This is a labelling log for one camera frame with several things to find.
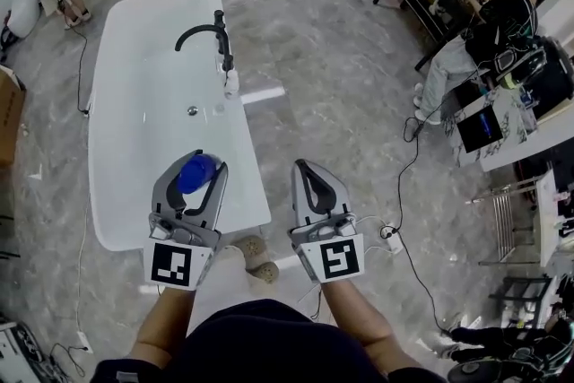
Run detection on white power adapter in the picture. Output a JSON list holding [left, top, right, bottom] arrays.
[[74, 329, 94, 354]]

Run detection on black power cable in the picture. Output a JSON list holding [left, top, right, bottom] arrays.
[[379, 115, 427, 239], [74, 24, 91, 113], [394, 248, 457, 335]]

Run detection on thin white cable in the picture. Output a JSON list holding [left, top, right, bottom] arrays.
[[74, 192, 93, 335]]

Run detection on white bathtub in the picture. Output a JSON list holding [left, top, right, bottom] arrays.
[[87, 0, 273, 252]]

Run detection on brown cardboard box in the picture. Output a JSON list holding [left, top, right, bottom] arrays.
[[0, 65, 27, 170]]

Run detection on white toilet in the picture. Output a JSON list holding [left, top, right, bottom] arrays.
[[8, 0, 42, 39]]

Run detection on person's right forearm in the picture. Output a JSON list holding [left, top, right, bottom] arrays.
[[320, 279, 422, 367]]

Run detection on long white cable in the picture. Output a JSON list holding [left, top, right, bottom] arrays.
[[356, 214, 396, 257]]

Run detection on black curved bathtub faucet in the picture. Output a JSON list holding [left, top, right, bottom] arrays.
[[173, 22, 231, 58]]

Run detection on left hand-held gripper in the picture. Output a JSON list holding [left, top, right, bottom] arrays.
[[143, 151, 230, 292]]

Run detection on blue round object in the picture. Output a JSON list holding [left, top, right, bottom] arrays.
[[178, 152, 223, 195]]

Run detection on black metal rack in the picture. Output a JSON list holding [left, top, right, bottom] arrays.
[[487, 274, 555, 331]]

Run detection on person's beige clog shoe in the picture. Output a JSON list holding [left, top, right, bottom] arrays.
[[246, 261, 281, 285], [231, 234, 270, 271]]

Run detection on marble pattern cabinet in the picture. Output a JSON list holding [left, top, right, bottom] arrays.
[[441, 78, 539, 170]]

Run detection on white metal frame table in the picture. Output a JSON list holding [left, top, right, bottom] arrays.
[[465, 168, 561, 268]]

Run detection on person's left forearm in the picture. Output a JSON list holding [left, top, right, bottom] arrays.
[[129, 284, 197, 362]]

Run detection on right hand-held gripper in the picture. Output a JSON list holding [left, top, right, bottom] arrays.
[[285, 159, 366, 284]]

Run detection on small white bottle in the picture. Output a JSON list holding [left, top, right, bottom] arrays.
[[222, 69, 241, 101]]

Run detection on white cabinet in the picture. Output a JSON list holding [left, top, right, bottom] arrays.
[[0, 320, 50, 383]]

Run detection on person's light trousers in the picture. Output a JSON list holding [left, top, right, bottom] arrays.
[[190, 244, 265, 319]]

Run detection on person's dark shirt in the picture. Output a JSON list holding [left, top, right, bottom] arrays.
[[91, 298, 449, 383]]

